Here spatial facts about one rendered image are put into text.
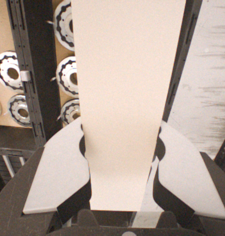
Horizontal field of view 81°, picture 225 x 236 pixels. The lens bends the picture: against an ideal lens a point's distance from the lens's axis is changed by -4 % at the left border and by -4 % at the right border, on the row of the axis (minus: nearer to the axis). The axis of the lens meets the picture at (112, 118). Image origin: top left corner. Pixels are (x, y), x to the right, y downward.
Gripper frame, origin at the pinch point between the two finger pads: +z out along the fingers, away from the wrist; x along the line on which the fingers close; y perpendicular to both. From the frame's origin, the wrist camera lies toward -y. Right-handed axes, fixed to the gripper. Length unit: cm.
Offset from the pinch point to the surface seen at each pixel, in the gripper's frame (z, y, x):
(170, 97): 15.9, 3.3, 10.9
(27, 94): 15.9, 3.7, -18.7
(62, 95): 25.9, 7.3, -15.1
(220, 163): 66, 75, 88
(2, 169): 26, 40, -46
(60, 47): 25.9, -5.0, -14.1
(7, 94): 25.9, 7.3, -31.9
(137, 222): 108, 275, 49
